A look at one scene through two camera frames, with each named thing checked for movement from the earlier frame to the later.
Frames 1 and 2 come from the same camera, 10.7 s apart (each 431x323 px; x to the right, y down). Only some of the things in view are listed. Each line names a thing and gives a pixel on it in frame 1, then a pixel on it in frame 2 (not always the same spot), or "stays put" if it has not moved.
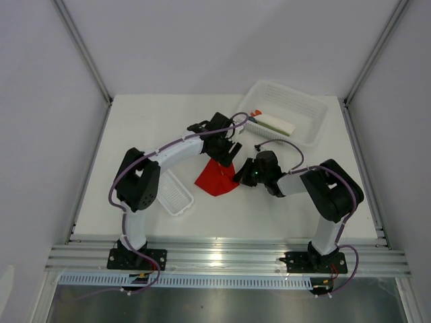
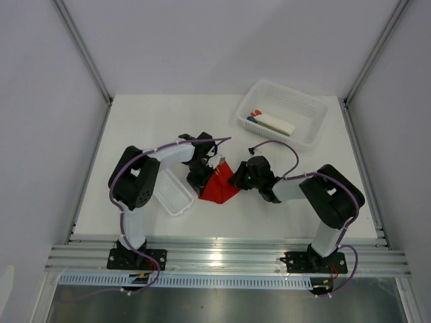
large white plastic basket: x=307 y=114 stays put
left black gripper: x=225 y=158 -> x=199 y=184
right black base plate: x=311 y=262 stays put
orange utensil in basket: x=256 y=113 stays put
